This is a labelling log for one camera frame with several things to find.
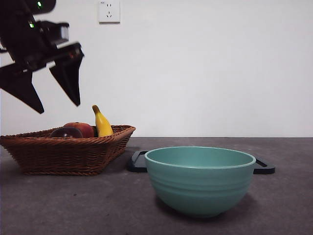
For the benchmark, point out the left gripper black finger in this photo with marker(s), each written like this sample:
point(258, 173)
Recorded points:
point(22, 85)
point(69, 78)

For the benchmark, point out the dark purple plum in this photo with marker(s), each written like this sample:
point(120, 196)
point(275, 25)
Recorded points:
point(66, 133)

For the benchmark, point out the teal ceramic bowl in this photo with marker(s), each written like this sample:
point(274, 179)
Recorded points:
point(200, 188)

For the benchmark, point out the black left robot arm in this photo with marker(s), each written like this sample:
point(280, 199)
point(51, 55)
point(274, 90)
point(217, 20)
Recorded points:
point(14, 36)

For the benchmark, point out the red orange peach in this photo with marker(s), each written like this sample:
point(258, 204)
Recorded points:
point(84, 129)

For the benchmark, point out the yellow banana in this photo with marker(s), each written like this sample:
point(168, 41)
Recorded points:
point(102, 124)

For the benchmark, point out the brown wicker basket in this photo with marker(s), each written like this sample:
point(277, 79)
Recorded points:
point(61, 156)

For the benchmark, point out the dark green rectangular tray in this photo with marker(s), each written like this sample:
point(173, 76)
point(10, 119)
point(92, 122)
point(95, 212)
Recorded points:
point(137, 165)

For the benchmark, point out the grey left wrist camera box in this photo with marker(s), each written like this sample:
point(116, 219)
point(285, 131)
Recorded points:
point(64, 33)

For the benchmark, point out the white wall socket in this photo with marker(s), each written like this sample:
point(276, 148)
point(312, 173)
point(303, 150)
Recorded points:
point(109, 14)

